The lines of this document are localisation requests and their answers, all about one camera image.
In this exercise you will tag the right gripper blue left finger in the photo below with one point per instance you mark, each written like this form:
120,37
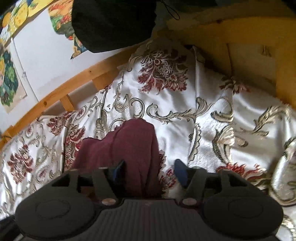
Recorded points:
117,174

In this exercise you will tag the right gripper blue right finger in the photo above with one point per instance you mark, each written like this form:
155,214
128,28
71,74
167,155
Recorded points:
183,173

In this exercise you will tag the maroon knit sweater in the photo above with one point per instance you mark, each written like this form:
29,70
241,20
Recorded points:
135,143

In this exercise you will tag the floral satin bed cover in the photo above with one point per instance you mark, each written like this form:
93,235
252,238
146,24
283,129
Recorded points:
200,117

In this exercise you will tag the blond boy anime drawing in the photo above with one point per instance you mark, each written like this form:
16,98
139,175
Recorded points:
12,90

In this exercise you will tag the black puffer jacket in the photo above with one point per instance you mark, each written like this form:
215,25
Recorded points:
103,26

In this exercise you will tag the autumn landscape painting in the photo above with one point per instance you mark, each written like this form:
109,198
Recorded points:
60,14

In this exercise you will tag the yellow pineapple painting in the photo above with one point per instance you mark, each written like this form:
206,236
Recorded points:
15,16

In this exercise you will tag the wooden bed frame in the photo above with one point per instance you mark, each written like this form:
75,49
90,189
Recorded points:
213,38

